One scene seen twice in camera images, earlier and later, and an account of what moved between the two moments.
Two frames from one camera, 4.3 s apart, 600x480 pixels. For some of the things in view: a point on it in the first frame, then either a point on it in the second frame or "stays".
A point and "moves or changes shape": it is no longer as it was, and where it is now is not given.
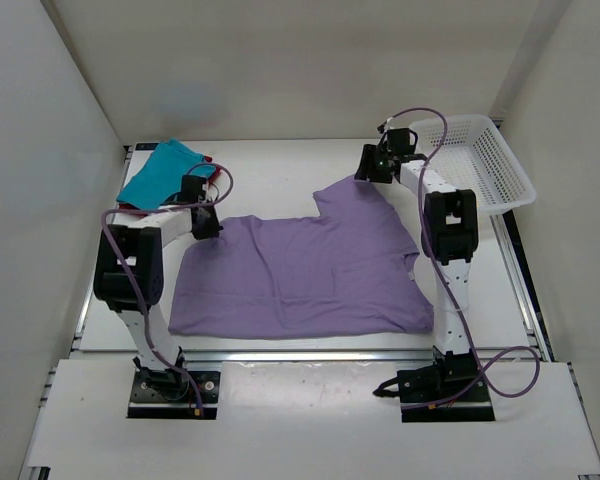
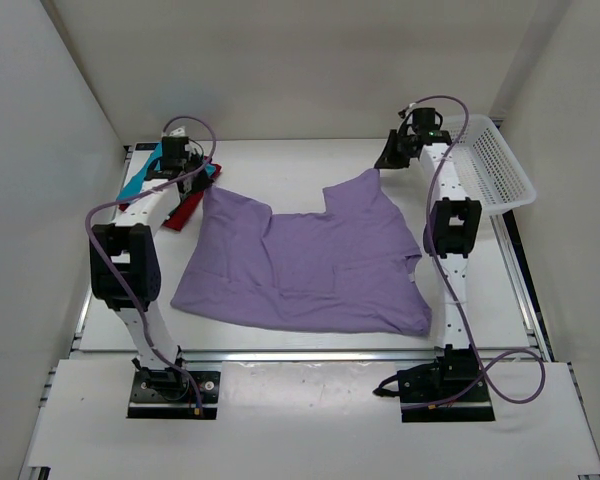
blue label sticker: (146, 146) stays
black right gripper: (368, 171) -> (390, 160)
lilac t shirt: (344, 272) moves or changes shape
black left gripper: (213, 229) -> (195, 158)
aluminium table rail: (310, 355) stays
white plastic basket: (475, 156) stays
